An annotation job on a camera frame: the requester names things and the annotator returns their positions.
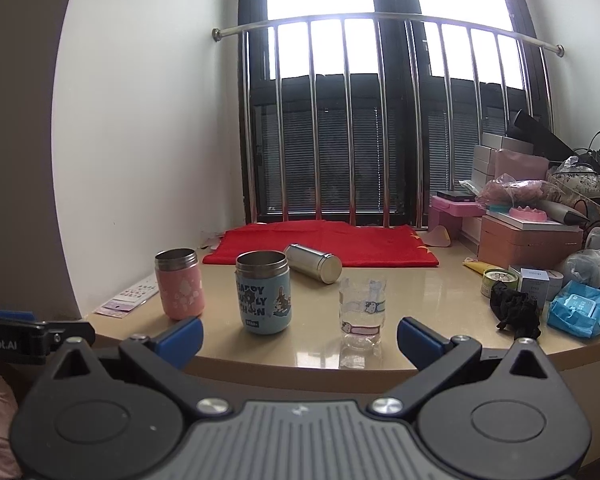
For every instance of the clear crumpled plastic bag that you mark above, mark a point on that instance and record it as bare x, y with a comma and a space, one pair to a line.
587, 262

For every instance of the steel window railing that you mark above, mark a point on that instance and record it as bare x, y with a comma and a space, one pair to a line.
278, 110

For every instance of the black folded bag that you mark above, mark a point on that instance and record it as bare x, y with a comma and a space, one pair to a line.
540, 132

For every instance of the small white blue box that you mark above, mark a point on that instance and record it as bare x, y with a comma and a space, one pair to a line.
535, 282

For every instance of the red cloth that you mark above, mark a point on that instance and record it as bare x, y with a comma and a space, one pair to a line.
325, 245

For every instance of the black flat device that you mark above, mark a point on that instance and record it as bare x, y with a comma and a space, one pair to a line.
457, 194

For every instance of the yellow tube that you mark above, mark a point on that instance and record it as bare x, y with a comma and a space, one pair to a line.
477, 265

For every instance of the pink paper bag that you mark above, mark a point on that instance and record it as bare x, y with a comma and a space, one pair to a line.
520, 164

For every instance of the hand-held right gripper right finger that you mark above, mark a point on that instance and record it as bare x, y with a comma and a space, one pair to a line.
420, 342

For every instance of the round green tin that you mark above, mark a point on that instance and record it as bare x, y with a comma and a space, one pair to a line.
499, 281

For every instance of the blue cartoon steel cup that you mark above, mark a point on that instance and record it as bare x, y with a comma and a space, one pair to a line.
263, 295

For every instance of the plain steel cup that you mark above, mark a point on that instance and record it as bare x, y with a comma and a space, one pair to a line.
312, 261

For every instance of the clear printed plastic cup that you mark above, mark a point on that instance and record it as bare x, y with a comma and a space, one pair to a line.
362, 312

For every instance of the stack of white boxes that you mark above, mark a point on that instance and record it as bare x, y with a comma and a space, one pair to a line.
486, 160

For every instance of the blue plastic packet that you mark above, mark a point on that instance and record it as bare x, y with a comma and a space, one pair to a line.
577, 312

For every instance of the floral fabric bag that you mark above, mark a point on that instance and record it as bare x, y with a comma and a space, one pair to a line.
582, 180

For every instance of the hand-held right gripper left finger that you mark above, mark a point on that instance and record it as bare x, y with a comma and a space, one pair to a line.
182, 341

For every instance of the grey hair dryer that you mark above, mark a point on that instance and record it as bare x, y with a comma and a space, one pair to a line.
560, 210

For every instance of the pink filled plastic bag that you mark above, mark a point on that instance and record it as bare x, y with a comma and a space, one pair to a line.
512, 188

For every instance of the pink crown-shaped tray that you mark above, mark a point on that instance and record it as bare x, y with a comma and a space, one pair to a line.
527, 214

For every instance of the flat white box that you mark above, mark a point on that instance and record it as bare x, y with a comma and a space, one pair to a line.
535, 223

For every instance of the large pink box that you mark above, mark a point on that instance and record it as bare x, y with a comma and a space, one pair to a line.
527, 245

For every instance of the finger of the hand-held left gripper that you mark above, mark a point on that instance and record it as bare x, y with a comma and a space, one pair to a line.
72, 331

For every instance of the sticker sheet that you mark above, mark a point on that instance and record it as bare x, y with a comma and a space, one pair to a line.
127, 300

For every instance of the black fabric scrunchie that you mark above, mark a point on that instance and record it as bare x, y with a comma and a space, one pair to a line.
515, 312

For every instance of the pink small stand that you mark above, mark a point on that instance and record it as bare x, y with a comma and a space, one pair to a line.
455, 207

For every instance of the pink steel cup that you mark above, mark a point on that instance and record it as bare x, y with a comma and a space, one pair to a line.
179, 287

